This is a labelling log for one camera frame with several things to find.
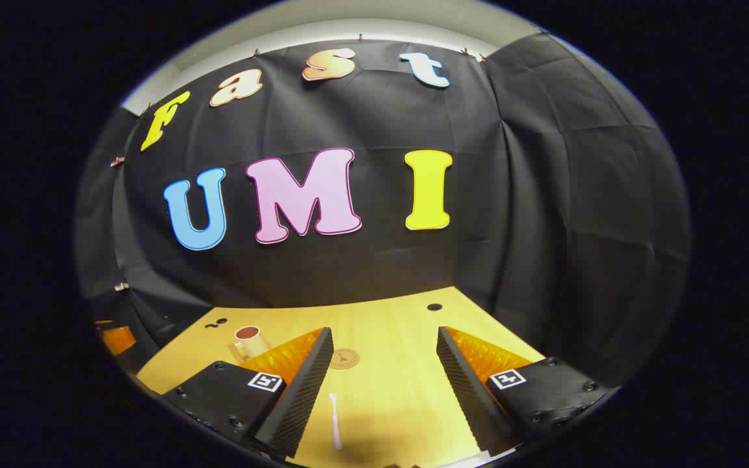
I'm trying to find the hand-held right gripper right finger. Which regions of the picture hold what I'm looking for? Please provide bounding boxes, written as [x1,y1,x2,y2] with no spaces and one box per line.
[436,326,609,456]

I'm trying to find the black backdrop cloth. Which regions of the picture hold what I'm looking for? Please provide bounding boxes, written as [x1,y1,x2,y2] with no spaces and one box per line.
[75,32,692,391]

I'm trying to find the beige cup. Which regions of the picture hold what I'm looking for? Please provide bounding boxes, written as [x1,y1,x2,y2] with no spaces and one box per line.
[228,325,271,363]

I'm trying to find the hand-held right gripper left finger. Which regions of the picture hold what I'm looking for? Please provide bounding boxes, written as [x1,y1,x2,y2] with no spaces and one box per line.
[163,327,335,460]

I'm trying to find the white toothbrush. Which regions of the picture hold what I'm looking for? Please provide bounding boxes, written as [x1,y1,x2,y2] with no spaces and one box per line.
[329,392,344,451]

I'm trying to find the wooden desktop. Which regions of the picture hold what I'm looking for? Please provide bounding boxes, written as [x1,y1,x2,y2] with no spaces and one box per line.
[135,286,547,468]

